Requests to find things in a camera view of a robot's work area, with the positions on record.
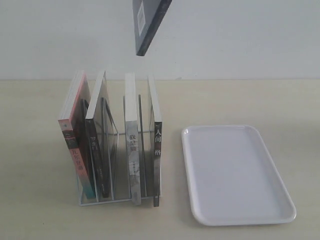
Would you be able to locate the black white spine book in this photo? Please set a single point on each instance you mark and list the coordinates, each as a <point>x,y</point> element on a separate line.
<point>155,136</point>

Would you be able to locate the black spine thin book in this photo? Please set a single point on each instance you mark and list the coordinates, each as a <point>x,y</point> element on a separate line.
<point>95,123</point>

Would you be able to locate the grey spine book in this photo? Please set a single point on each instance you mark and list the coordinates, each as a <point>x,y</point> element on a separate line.
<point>132,138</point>

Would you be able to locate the clear acrylic book rack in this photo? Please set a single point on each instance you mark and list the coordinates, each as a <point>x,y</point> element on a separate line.
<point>120,190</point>

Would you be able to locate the white plastic tray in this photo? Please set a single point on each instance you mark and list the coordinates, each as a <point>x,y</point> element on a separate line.
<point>232,179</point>

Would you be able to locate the blue spine book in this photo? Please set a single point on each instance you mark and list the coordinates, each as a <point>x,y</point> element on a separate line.
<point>147,17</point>

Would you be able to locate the pink red spine book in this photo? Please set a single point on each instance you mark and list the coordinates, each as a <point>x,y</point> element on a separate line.
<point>72,124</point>

